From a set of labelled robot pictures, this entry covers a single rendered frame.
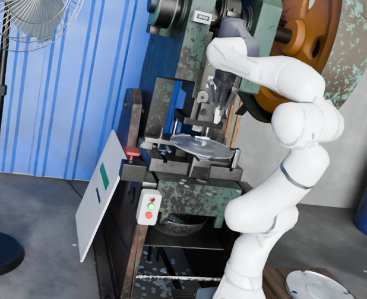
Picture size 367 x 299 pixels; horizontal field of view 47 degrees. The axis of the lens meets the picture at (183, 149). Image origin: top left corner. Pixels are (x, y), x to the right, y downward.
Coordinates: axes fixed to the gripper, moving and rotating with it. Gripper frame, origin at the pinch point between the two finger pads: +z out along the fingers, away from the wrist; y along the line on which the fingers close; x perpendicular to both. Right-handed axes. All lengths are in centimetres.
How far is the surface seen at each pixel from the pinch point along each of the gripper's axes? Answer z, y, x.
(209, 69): -7.9, -14.8, 18.7
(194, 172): 30.3, -5.1, -3.2
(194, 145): 21.4, -9.9, 3.3
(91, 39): 25, -124, 70
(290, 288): 57, 50, -15
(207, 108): 7.2, -10.2, 12.5
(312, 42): -20, 18, 50
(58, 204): 110, -99, 4
